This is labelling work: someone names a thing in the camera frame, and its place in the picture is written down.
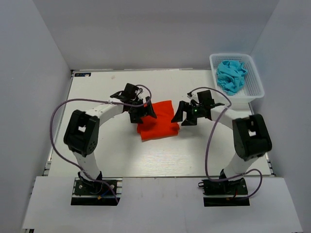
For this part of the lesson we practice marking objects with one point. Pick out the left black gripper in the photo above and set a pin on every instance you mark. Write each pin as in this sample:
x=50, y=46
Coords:
x=135, y=118

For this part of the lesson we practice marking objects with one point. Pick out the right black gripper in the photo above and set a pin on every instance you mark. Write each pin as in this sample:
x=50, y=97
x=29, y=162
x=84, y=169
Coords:
x=183, y=106

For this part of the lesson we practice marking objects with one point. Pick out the orange t-shirt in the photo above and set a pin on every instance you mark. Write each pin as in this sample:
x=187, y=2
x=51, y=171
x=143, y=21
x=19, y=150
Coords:
x=160, y=127

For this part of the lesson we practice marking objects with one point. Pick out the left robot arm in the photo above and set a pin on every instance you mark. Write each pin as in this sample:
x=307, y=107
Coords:
x=81, y=136

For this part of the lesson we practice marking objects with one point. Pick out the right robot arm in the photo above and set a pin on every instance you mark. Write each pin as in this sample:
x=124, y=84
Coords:
x=250, y=134

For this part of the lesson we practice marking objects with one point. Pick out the light blue t-shirt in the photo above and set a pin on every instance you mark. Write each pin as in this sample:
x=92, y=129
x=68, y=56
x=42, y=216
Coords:
x=231, y=76

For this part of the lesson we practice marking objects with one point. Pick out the white plastic basket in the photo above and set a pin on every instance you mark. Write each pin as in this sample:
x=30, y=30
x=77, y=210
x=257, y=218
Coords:
x=252, y=88

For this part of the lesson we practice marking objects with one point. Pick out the blue label sticker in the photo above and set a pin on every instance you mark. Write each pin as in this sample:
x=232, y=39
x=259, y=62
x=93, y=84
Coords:
x=84, y=74

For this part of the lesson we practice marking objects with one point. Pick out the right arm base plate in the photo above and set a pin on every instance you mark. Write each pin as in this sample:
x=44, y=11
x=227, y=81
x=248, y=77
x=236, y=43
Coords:
x=224, y=194

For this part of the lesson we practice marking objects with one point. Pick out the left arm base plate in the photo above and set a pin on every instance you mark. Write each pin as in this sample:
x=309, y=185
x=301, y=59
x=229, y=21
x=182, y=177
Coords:
x=99, y=195

